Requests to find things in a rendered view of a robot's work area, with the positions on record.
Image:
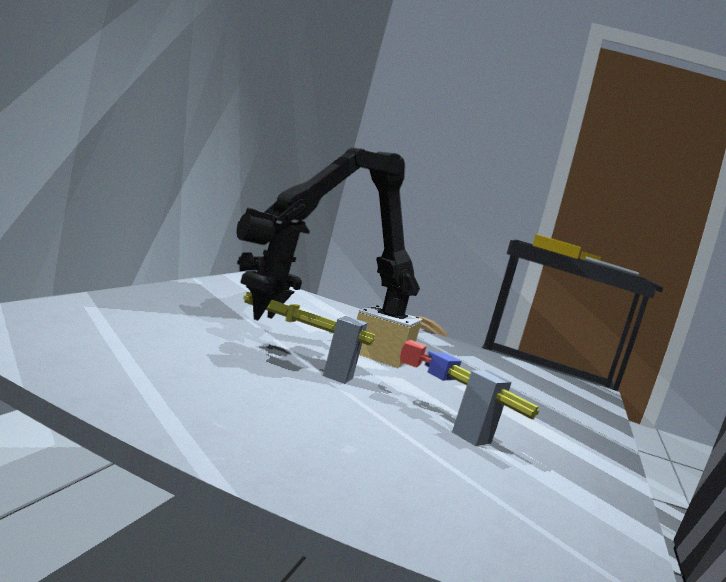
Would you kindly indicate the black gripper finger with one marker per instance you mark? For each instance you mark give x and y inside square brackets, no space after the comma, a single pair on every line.
[280,296]
[261,300]

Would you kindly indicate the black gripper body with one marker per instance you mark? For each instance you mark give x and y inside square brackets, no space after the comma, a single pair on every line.
[275,273]

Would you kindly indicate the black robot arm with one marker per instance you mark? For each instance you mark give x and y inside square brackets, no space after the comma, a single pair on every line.
[297,203]

